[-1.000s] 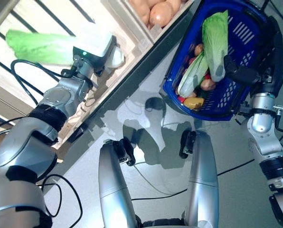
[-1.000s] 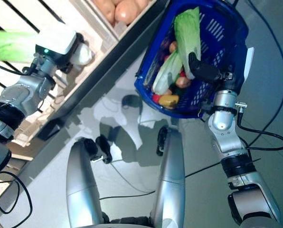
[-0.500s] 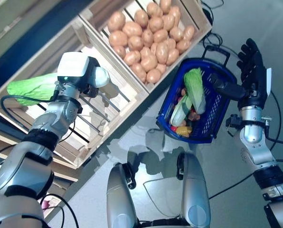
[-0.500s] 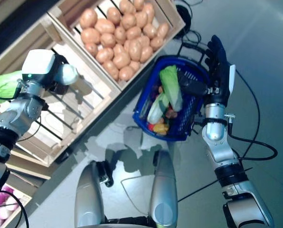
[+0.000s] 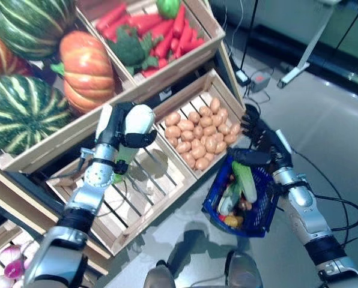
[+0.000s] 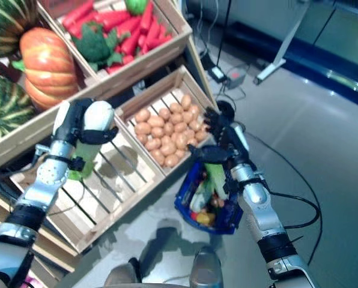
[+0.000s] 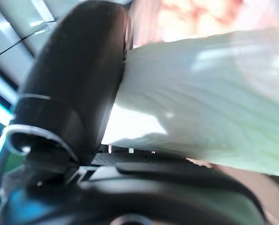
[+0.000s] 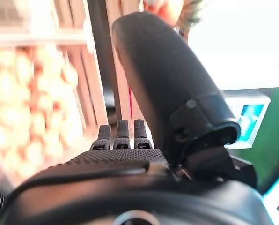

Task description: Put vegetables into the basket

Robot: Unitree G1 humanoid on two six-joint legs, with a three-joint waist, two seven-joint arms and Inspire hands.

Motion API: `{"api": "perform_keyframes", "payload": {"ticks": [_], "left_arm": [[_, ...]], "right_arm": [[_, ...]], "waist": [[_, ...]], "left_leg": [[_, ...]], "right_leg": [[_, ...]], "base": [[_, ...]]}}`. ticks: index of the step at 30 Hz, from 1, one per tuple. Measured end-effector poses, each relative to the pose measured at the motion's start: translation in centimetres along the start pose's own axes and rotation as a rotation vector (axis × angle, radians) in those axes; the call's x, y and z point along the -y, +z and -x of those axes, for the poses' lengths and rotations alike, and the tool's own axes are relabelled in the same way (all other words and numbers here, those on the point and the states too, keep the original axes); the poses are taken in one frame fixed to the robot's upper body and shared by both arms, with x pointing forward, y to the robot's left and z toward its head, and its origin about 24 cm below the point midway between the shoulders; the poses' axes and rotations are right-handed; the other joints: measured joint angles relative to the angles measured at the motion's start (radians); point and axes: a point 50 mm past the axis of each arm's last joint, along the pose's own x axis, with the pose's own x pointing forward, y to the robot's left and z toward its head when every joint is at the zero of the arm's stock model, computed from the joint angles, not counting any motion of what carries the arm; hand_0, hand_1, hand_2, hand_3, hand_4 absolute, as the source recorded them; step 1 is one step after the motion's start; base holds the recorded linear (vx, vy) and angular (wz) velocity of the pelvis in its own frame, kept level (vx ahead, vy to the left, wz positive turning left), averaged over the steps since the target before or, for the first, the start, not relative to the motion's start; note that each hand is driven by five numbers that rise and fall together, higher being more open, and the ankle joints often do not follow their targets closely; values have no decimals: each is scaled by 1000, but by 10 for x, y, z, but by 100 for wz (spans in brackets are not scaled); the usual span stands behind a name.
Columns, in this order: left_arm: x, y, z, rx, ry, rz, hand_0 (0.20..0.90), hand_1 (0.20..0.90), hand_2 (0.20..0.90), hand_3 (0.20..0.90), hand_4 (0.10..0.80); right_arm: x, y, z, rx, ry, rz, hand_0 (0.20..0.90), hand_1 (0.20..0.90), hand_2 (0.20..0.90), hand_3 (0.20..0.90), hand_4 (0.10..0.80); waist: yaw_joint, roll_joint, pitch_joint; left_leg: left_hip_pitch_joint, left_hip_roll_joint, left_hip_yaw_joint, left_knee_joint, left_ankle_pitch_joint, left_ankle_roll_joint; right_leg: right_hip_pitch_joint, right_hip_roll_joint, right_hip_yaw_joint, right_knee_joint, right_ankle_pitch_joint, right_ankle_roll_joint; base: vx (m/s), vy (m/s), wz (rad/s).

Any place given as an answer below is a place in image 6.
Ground grey box red display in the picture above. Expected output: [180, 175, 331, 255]
[226, 70, 246, 89]

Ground slatted wooden cabbage crate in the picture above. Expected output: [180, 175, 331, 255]
[9, 115, 168, 254]

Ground red carrot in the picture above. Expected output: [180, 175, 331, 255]
[97, 10, 130, 31]
[61, 0, 94, 28]
[139, 1, 154, 34]

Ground black floor cable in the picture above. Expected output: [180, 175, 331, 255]
[244, 131, 323, 268]

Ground large green striped pumpkin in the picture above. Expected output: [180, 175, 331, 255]
[0, 74, 37, 148]

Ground yellow bell pepper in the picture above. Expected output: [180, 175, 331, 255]
[196, 212, 216, 226]

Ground small green striped pumpkin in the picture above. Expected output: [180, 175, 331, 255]
[0, 0, 40, 59]

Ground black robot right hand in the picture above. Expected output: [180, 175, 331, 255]
[187, 105, 252, 169]

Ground black tripod pole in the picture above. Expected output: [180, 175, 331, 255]
[216, 0, 232, 68]

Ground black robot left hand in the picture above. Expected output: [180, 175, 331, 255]
[51, 97, 120, 151]

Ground wooden potato crate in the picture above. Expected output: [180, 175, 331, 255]
[115, 65, 219, 178]

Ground glass display cabinet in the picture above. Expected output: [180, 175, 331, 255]
[226, 0, 358, 109]

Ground green broccoli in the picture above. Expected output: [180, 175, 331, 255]
[71, 22, 132, 71]

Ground wide wooden pumpkin crate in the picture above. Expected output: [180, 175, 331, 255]
[0, 2, 108, 172]

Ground blue plastic shopping basket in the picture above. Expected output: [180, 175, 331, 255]
[174, 160, 243, 238]

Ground green bell pepper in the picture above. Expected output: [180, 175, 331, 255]
[125, 0, 148, 16]

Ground black power brick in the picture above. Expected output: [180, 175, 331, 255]
[210, 66, 228, 82]

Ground wooden display shelf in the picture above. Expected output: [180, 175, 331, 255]
[0, 0, 219, 271]

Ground small orange pumpkin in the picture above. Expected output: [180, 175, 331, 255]
[12, 27, 79, 112]

